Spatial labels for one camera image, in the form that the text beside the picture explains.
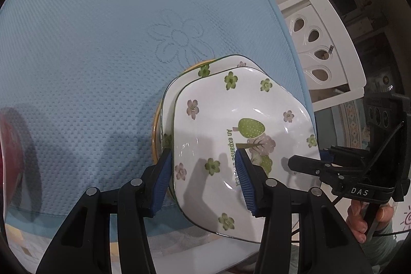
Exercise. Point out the round leaf-print plate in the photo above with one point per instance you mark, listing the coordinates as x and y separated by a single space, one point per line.
156 132

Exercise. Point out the white dining chair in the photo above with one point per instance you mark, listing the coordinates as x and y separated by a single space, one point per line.
343 46

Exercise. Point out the large square flower plate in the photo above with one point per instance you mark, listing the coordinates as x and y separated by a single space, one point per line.
208 70

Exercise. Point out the person's right hand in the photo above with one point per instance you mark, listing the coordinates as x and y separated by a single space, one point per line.
356 219

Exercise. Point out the patterned rug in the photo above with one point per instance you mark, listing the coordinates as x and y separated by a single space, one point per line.
350 126

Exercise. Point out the blue textured table mat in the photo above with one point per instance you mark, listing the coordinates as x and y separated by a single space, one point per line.
96 68

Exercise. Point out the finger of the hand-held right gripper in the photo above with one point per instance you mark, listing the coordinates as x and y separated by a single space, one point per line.
308 165
325 155

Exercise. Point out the small square flower plate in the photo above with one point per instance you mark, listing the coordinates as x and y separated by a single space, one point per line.
218 120

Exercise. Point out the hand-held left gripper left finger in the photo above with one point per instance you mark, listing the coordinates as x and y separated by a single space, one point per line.
162 181

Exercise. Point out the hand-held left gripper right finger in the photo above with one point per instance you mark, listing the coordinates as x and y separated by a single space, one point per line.
245 184

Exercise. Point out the red steel bowl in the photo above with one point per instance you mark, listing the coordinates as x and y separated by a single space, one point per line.
9 148

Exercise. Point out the dark wooden cabinet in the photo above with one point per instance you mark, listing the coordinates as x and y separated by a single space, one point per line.
362 20

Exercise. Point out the person's right forearm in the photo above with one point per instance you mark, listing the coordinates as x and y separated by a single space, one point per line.
382 248

